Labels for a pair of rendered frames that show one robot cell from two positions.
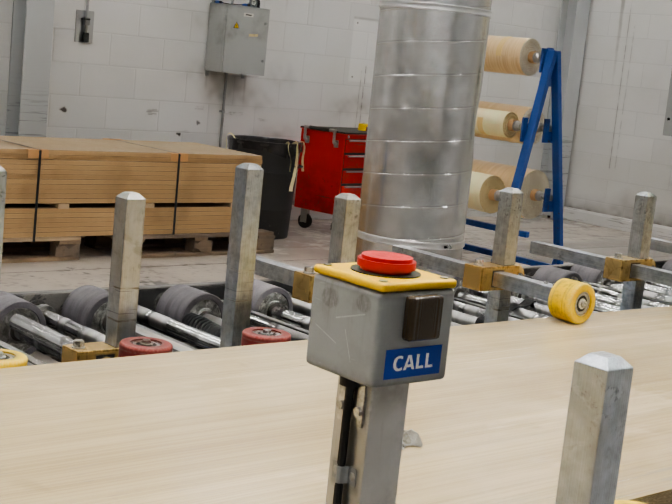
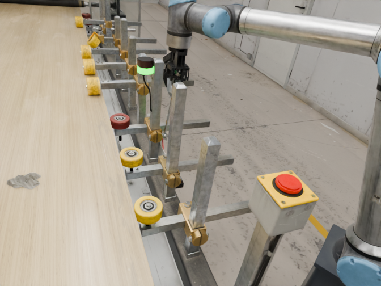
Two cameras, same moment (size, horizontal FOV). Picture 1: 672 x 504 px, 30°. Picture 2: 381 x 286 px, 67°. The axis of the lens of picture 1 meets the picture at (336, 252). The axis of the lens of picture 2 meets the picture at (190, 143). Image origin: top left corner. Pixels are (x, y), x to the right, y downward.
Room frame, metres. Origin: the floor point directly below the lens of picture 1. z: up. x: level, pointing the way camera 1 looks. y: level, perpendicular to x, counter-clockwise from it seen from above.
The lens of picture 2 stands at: (0.89, 0.34, 1.51)
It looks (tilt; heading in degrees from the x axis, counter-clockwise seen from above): 34 degrees down; 287
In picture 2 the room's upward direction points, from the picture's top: 8 degrees clockwise
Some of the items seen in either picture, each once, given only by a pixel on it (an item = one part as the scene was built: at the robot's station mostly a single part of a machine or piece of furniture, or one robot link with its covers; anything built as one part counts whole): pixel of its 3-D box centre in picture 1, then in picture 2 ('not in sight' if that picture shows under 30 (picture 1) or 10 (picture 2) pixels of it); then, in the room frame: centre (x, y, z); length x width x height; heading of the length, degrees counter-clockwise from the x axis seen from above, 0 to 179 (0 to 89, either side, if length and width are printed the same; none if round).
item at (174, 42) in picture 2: not in sight; (179, 40); (1.29, -0.66, 1.23); 0.10 x 0.09 x 0.05; 42
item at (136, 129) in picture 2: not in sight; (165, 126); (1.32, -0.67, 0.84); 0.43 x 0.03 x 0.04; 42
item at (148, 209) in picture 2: not in sight; (147, 218); (1.14, -0.17, 0.85); 0.08 x 0.08 x 0.11
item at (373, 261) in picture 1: (386, 267); (287, 185); (0.84, -0.03, 1.22); 0.04 x 0.04 x 0.02
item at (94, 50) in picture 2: not in sight; (127, 51); (1.85, -1.21, 0.95); 0.50 x 0.04 x 0.04; 42
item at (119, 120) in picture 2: not in sight; (119, 128); (1.47, -0.54, 0.85); 0.08 x 0.08 x 0.11
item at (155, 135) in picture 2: not in sight; (152, 129); (1.36, -0.62, 0.85); 0.14 x 0.06 x 0.05; 132
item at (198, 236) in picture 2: not in sight; (192, 223); (1.02, -0.25, 0.81); 0.14 x 0.06 x 0.05; 132
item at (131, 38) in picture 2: not in sight; (131, 80); (1.67, -0.98, 0.88); 0.04 x 0.04 x 0.48; 42
